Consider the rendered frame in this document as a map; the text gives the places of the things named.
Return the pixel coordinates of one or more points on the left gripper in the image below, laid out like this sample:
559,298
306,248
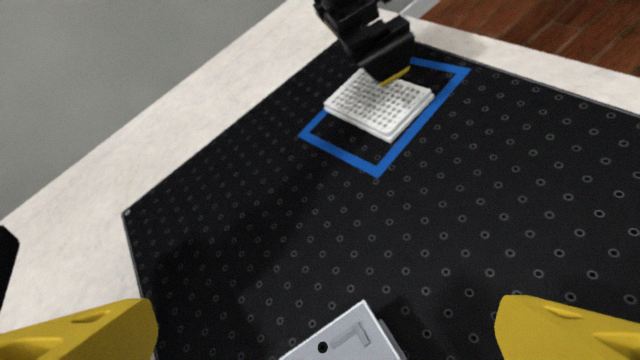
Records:
381,51

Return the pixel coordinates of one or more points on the blue tape outline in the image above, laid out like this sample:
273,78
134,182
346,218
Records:
376,171

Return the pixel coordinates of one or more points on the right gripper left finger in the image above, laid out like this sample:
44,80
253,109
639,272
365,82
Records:
123,330

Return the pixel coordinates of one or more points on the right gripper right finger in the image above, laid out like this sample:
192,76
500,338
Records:
530,328

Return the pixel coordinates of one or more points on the white well plate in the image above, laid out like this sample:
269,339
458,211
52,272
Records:
383,112

